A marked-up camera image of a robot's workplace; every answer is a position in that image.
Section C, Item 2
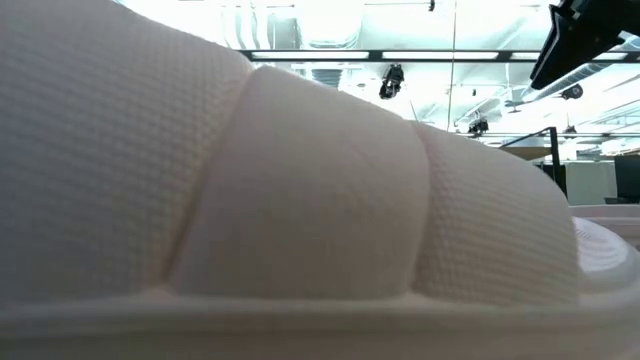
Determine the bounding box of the dark computer monitor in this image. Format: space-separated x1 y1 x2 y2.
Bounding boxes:
613 154 640 204

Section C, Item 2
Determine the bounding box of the black metal station frame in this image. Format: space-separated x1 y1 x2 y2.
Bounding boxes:
238 48 640 64

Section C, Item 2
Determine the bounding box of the thin vertical ceiling pole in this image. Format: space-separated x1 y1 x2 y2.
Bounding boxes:
446 0 458 133

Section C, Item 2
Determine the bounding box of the small black ceiling camera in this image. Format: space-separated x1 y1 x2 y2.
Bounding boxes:
466 116 491 137

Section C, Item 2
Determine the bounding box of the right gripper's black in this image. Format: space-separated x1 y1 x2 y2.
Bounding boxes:
529 0 640 92

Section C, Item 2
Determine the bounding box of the black overhead camera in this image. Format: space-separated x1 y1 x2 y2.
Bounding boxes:
377 63 406 101

